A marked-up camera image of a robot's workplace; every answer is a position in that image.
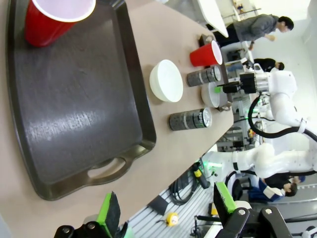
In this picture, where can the dark grey plastic tray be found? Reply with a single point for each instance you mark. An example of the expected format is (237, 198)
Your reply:
(74, 99)

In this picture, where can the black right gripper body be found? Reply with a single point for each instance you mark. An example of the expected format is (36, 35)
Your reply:
(247, 83)

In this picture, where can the grey can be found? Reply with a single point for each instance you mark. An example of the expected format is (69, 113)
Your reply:
(200, 77)
(188, 120)

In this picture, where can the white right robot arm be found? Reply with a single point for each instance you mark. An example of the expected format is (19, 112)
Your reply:
(282, 85)

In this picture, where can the yellow tape measure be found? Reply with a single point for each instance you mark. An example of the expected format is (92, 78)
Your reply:
(172, 219)

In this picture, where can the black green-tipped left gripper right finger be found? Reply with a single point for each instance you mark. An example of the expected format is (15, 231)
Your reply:
(218, 89)

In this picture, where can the black flat plate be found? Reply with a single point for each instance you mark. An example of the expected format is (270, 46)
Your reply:
(158, 205)

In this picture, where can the black and yellow handheld controller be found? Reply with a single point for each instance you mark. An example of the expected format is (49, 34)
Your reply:
(201, 177)

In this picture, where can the person in grey jacket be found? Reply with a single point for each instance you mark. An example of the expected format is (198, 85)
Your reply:
(255, 27)

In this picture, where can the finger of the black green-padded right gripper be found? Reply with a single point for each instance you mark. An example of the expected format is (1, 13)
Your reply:
(224, 200)

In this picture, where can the seated person in dark clothes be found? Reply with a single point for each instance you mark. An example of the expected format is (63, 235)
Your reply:
(277, 189)

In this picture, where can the person in black top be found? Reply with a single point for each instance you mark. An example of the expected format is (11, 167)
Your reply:
(266, 64)

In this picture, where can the grey can near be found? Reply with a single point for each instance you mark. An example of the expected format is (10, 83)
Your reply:
(188, 120)

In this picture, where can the white ceramic bowl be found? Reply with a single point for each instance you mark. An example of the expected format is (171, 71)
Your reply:
(210, 98)
(168, 80)

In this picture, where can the white background table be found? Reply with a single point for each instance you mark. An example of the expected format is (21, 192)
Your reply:
(213, 15)

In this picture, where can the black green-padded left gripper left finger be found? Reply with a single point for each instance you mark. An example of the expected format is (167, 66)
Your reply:
(110, 213)

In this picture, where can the red plastic cup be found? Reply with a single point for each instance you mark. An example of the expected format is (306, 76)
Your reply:
(47, 27)
(203, 55)

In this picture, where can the grey can far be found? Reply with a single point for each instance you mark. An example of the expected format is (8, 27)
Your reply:
(200, 77)

